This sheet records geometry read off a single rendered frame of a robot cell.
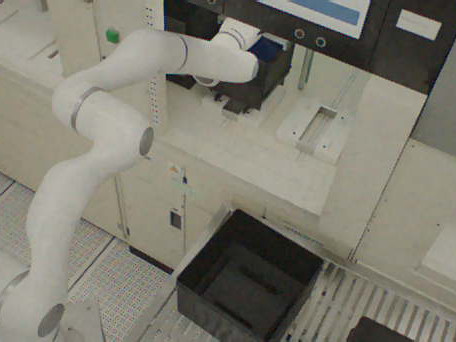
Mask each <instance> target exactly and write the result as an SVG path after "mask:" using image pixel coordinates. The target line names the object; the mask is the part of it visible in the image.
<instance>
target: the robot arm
mask: <svg viewBox="0 0 456 342"><path fill-rule="evenodd" d="M263 33H267V32H263V31H261V30H260V29H257V28H253V27H251V26H249V25H247V24H243V23H241V22H239V21H235V20H233V19H231V18H229V17H226V21H224V23H223V24H222V27H221V28H220V30H219V33H218V34H217V35H215V37H214V38H213V39H212V40H211V42H209V41H206V40H203V39H197V38H194V37H191V36H189V35H182V34H178V33H174V32H167V31H163V30H159V29H156V28H137V29H135V30H133V32H130V34H128V35H126V37H125V38H124V39H123V40H122V42H121V43H120V44H119V45H118V47H117V48H116V49H115V50H114V51H113V53H111V54H110V55H109V56H108V57H107V58H105V59H104V61H101V62H100V63H98V64H97V65H94V66H92V67H91V68H89V69H84V70H82V71H80V72H78V73H74V74H72V75H70V76H68V77H67V78H66V79H64V80H63V81H62V82H61V83H60V84H59V85H58V86H57V88H56V90H55V91H54V92H53V95H52V102H51V106H52V112H53V113H54V115H55V117H56V119H57V120H58V121H59V122H60V123H61V124H63V125H64V126H66V127H67V128H70V129H71V130H72V131H74V132H77V133H78V134H79V135H81V136H84V137H85V138H87V139H89V140H91V141H92V142H94V143H93V147H92V149H91V150H90V151H89V152H88V153H86V154H84V155H82V156H80V157H78V158H72V159H69V160H66V161H63V162H59V163H57V164H55V165H54V166H52V168H51V169H49V170H48V172H47V173H46V174H45V176H44V178H43V180H42V181H41V184H40V186H39V188H38V189H37V192H36V194H35V195H34V197H33V200H32V202H31V204H30V208H29V210H28V214H27V217H26V235H27V238H28V241H29V243H30V251H31V267H30V266H29V265H26V264H25V263H24V262H22V261H20V260H19V259H18V258H15V256H13V255H12V254H9V253H8V252H6V251H3V250H1V249H0V338H1V339H2V340H3V342H84V340H83V339H82V336H81V335H80V333H79V332H78V331H77V330H76V329H75V328H72V327H71V326H70V325H66V324H63V323H60V321H61V319H62V317H63V314H64V311H65V309H66V306H67V294H68V269H69V254H70V246H71V243H72V240H73V237H74V232H75V230H76V228H77V226H78V222H79V221H80V219H81V217H82V215H83V214H84V212H85V209H86V207H87V206H88V204H89V201H90V200H91V199H92V195H93V194H94V193H95V191H96V190H97V189H98V188H99V187H100V185H101V184H103V182H105V181H106V180H108V179H109V178H111V177H113V176H115V175H116V174H118V173H121V172H122V171H124V170H126V169H129V168H131V167H133V166H134V165H137V164H138V163H139V162H141V161H142V160H143V159H144V157H145V156H146V155H147V154H148V152H149V151H150V149H151V147H152V143H153V139H154V130H153V127H152V122H151V121H150V120H149V118H148V117H147V116H146V115H145V114H144V113H143V112H142V111H141V110H139V109H137V108H136V107H134V106H132V105H130V104H129V103H127V102H124V101H122V100H121V99H119V98H116V97H115V96H113V95H110V94H108V93H109V92H110V91H114V90H116V89H119V88H122V87H129V86H132V85H134V84H139V83H141V82H144V81H145V80H149V79H150V78H152V76H154V75H155V74H156V73H167V74H189V75H193V77H194V78H195V79H196V81H198V82H199V83H200V84H203V85H204V86H207V87H212V86H215V85H216V84H218V83H219V80H220V81H225V82H232V83H245V82H248V81H249V80H252V79H253V78H254V77H255V76H256V73H257V71H258V68H259V64H258V61H257V58H256V57H255V55H253V54H251V53H249V52H246V51H245V50H248V48H250V47H251V46H252V45H253V44H254V43H256V41H257V40H258V39H260V36H261V34H263Z"/></svg>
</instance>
